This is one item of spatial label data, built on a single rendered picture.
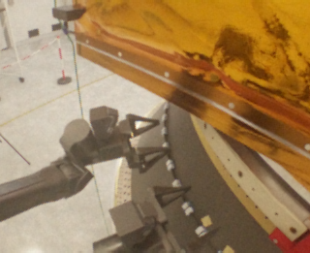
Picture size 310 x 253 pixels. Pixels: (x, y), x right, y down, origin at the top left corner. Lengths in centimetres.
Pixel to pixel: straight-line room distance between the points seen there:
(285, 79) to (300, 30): 7
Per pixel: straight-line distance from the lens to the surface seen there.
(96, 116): 44
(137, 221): 29
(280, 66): 31
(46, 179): 45
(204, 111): 45
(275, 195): 43
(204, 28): 34
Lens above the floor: 202
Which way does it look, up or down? 39 degrees down
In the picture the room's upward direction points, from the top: 5 degrees clockwise
